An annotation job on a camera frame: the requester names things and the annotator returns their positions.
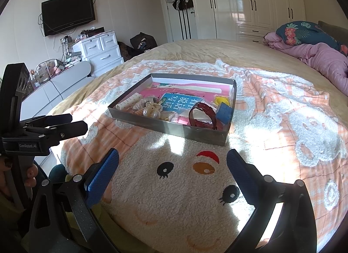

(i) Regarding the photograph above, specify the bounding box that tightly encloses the white drawer unit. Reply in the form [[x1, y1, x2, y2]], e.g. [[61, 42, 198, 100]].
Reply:
[[72, 30, 124, 77]]

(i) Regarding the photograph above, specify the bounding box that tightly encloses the black duffel bag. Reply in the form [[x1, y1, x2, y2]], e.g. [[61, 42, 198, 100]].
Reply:
[[130, 32, 158, 50]]

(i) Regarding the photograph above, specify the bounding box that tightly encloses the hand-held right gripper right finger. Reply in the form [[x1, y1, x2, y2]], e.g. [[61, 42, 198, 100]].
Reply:
[[226, 149, 317, 253]]

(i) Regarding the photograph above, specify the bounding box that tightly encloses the pink book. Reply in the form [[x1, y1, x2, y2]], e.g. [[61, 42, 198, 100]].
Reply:
[[147, 82, 232, 129]]

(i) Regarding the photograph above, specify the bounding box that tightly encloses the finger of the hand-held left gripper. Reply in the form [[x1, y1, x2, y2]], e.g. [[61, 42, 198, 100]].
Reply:
[[45, 113, 73, 128], [61, 121, 89, 141]]

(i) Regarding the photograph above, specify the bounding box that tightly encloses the white beaded hair clip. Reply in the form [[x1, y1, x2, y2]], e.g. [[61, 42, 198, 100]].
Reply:
[[116, 93, 143, 111]]

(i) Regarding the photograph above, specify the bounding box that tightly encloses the pearl hair clip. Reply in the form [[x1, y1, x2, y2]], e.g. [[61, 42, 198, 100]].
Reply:
[[142, 98, 163, 119]]

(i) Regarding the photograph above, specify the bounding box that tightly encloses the small yellow ring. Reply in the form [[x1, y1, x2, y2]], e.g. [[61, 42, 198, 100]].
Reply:
[[213, 96, 230, 107]]

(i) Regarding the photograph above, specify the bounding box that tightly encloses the floral dark blue pillow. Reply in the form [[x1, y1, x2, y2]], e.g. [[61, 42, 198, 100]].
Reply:
[[276, 21, 348, 55]]

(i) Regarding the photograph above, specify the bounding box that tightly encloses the pink duvet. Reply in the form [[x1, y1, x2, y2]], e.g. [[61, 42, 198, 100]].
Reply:
[[263, 32, 348, 96]]

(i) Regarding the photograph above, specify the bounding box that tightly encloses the white glossy wardrobe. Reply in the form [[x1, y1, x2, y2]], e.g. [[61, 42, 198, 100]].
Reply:
[[187, 0, 307, 43]]

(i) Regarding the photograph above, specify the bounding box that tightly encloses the dark brown clothes pile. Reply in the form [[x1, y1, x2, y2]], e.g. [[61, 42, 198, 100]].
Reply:
[[117, 41, 137, 60]]

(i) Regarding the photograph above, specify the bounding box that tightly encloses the person's left hand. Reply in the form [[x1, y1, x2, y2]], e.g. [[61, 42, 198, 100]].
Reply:
[[0, 156, 39, 198]]

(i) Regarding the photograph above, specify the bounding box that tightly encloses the black wall television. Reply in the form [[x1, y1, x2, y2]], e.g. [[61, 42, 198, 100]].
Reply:
[[41, 0, 96, 37]]

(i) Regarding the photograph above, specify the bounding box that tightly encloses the beige bedspread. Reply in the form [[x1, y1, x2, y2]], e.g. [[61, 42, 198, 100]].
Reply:
[[47, 39, 333, 115]]

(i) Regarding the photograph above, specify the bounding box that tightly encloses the clear storage box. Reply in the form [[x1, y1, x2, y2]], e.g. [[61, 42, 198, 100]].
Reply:
[[36, 60, 59, 82]]

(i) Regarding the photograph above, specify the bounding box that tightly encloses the small square jewelry packet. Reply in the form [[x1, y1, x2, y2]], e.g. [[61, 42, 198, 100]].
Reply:
[[216, 103, 234, 127]]

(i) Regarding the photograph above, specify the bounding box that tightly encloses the dark grey pillow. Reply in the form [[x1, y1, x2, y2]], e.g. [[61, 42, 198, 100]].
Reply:
[[318, 20, 348, 42]]

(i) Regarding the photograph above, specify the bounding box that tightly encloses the grey shallow box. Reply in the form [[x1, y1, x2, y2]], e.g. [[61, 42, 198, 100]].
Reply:
[[108, 73, 237, 147]]

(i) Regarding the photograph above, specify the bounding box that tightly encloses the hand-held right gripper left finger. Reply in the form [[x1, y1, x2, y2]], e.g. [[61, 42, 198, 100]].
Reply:
[[27, 148, 120, 253]]

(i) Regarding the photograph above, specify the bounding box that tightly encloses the white door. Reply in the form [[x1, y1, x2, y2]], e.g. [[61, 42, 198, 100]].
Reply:
[[163, 0, 199, 42]]

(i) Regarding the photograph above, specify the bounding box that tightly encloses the white low tv cabinet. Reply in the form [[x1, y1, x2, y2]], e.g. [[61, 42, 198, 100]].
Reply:
[[20, 60, 96, 118]]

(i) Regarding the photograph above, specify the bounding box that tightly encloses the yellow-green garment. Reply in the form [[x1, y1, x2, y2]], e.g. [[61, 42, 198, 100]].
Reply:
[[0, 192, 34, 253]]

